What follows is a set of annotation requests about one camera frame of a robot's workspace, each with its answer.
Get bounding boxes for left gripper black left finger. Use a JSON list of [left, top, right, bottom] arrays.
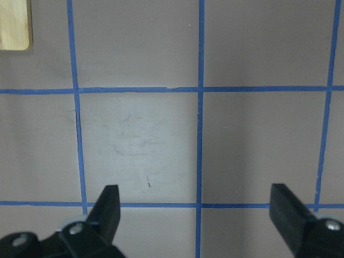
[[1, 185, 125, 257]]

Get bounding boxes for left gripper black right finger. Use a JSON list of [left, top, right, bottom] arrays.
[[269, 183, 343, 257]]

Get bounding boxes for wooden mug stand base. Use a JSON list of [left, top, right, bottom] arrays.
[[1, 0, 33, 51]]

